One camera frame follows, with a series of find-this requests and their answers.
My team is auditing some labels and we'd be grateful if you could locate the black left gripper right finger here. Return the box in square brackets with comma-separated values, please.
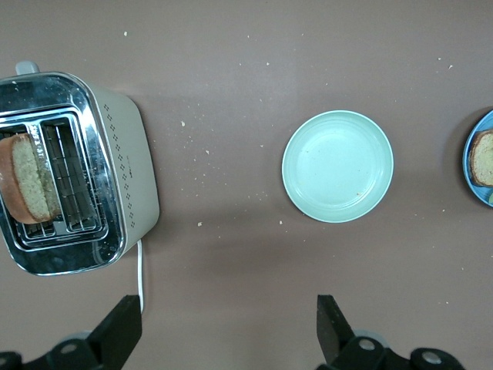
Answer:
[316, 294, 463, 370]

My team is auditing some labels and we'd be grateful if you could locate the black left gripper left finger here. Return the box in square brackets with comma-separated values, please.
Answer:
[0, 294, 143, 370]

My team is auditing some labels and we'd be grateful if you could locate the brown bread slice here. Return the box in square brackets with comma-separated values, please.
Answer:
[0, 133, 63, 225]
[468, 129, 493, 188]

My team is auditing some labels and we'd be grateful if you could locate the mint green round plate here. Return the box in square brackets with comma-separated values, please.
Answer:
[281, 109, 394, 224]

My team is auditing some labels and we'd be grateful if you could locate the blue round plate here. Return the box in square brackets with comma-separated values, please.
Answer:
[462, 109, 493, 209]

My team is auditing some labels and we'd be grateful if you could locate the beige chrome two-slot toaster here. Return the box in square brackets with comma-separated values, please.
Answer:
[0, 60, 161, 277]

